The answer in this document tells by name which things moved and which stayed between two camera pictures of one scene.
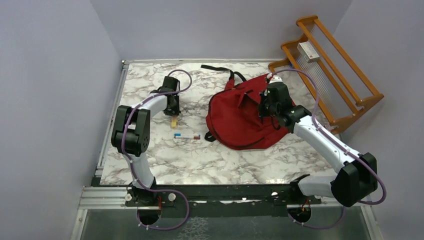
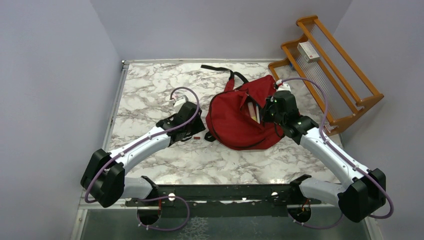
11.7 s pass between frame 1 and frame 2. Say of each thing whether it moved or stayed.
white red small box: stayed
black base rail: stayed
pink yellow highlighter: moved
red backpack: stayed
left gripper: moved
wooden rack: stayed
